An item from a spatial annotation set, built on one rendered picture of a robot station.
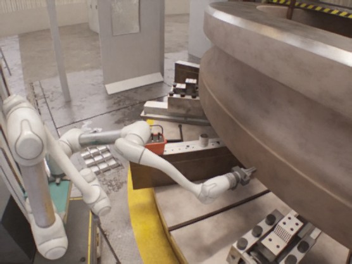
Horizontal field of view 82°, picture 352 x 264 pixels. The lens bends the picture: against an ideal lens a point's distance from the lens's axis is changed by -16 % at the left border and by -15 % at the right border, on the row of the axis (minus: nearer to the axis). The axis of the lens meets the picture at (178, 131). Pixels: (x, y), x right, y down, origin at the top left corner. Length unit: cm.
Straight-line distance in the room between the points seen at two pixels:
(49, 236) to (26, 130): 57
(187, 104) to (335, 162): 198
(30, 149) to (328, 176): 137
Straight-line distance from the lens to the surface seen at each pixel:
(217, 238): 192
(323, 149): 141
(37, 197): 108
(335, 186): 138
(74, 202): 221
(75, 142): 179
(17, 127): 88
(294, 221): 150
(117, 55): 465
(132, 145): 138
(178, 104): 291
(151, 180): 214
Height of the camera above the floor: 194
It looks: 34 degrees down
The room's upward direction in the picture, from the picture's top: 2 degrees clockwise
